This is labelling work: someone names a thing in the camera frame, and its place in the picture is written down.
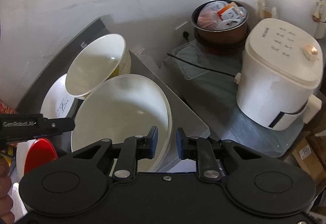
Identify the red plastic bowl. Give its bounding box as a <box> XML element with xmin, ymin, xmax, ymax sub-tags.
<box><xmin>23</xmin><ymin>138</ymin><xmax>58</xmax><ymax>175</ymax></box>

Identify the white bowl yellow outside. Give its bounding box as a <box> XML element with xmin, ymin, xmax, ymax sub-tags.
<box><xmin>71</xmin><ymin>74</ymin><xmax>172</xmax><ymax>172</ymax></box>

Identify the small white patterned plate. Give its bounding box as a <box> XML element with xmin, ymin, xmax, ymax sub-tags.
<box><xmin>40</xmin><ymin>74</ymin><xmax>78</xmax><ymax>119</ymax></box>

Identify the white bowl with branch pattern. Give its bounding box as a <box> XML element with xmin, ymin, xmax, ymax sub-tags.
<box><xmin>65</xmin><ymin>33</ymin><xmax>131</xmax><ymax>99</ymax></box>

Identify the person's left hand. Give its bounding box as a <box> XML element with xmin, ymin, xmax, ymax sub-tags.
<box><xmin>0</xmin><ymin>157</ymin><xmax>15</xmax><ymax>223</ymax></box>

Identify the cardboard box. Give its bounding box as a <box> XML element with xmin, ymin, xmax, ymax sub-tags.
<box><xmin>292</xmin><ymin>139</ymin><xmax>325</xmax><ymax>185</ymax></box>

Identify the white rice cooker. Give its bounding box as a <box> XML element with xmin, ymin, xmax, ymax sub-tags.
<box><xmin>235</xmin><ymin>18</ymin><xmax>323</xmax><ymax>131</ymax></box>

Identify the brown pot with packets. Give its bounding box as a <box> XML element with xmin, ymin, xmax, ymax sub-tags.
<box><xmin>191</xmin><ymin>0</ymin><xmax>249</xmax><ymax>49</ymax></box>

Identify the black power cable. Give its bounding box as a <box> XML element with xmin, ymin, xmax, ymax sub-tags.
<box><xmin>166</xmin><ymin>52</ymin><xmax>237</xmax><ymax>79</ymax></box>

